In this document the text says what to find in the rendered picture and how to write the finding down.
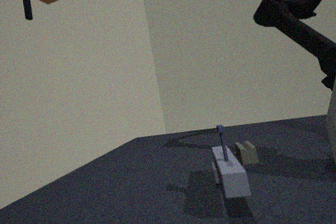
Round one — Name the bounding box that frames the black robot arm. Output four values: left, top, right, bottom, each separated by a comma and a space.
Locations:
253, 0, 336, 90

